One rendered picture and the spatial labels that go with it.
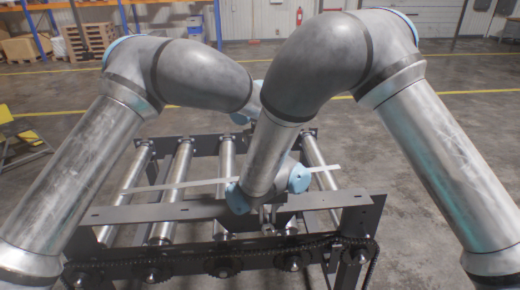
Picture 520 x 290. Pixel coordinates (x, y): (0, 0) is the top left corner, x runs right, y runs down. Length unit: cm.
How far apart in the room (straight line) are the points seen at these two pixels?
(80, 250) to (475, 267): 129
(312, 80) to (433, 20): 1189
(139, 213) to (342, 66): 91
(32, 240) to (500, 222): 60
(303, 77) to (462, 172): 24
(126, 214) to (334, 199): 78
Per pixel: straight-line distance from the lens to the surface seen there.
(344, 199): 108
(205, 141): 197
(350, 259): 135
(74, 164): 46
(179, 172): 166
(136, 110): 48
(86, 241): 131
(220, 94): 44
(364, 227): 128
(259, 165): 50
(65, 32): 932
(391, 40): 42
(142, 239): 154
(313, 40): 35
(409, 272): 246
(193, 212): 103
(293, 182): 67
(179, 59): 43
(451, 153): 42
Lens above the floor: 190
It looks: 29 degrees down
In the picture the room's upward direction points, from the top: 1 degrees counter-clockwise
